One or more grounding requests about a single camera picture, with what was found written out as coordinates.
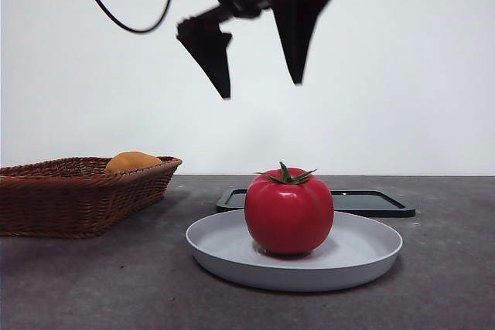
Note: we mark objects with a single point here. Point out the red tomato with green stem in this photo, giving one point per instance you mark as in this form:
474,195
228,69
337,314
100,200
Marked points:
288,214

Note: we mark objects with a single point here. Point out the orange bread roll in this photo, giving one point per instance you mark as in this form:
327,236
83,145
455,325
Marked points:
133,162

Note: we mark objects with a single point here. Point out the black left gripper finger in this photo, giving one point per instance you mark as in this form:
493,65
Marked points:
210,52
298,28

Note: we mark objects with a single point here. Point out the brown wicker basket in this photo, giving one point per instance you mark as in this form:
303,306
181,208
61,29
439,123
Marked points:
77,206

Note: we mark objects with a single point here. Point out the grey round plate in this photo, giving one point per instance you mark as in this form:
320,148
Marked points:
216,247

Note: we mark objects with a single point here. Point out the black rectangular tray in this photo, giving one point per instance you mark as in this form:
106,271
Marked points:
367,202

